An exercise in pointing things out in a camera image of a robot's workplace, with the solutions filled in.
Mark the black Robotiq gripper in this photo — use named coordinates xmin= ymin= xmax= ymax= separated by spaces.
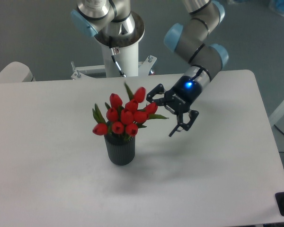
xmin=146 ymin=75 xmax=203 ymax=138

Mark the red tulip bouquet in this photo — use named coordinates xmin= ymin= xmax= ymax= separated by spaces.
xmin=92 ymin=83 xmax=167 ymax=141

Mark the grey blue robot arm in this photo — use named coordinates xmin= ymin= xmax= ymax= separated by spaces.
xmin=71 ymin=0 xmax=229 ymax=131

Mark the dark grey ribbed vase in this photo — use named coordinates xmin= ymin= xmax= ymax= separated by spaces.
xmin=104 ymin=134 xmax=135 ymax=166

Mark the white furniture at right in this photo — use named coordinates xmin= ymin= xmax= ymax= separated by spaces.
xmin=268 ymin=100 xmax=284 ymax=128

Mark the clear bag with blue items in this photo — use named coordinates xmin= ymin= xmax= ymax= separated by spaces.
xmin=269 ymin=0 xmax=284 ymax=17

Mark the white rounded furniture piece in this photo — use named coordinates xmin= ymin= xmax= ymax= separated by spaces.
xmin=0 ymin=61 xmax=36 ymax=84

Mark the white metal base frame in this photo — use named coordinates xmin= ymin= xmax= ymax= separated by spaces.
xmin=71 ymin=55 xmax=157 ymax=80

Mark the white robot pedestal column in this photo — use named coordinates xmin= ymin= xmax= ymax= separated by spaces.
xmin=95 ymin=34 xmax=143 ymax=78

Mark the black cable on pedestal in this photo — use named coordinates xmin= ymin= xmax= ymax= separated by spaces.
xmin=108 ymin=35 xmax=127 ymax=78

